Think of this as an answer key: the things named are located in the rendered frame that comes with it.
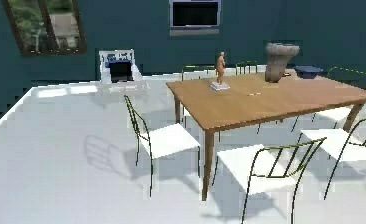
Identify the grey framed wall television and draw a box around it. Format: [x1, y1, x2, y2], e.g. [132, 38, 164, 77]
[168, 0, 222, 37]

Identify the brown wooden dining table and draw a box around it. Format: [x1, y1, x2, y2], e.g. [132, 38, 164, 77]
[166, 69, 366, 202]

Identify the white seat wire chair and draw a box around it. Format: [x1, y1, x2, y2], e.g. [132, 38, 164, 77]
[123, 94, 202, 198]
[290, 66, 366, 133]
[296, 117, 366, 201]
[181, 64, 217, 82]
[212, 136, 328, 224]

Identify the dark framed window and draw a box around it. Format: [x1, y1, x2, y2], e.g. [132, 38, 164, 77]
[0, 0, 88, 57]

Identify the orange human figure statuette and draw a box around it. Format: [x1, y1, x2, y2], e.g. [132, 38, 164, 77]
[209, 51, 231, 92]

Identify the white blue open box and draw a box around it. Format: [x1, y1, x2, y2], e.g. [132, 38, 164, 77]
[98, 48, 145, 85]

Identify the dark blue bowl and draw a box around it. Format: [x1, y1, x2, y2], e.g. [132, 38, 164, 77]
[294, 65, 324, 80]

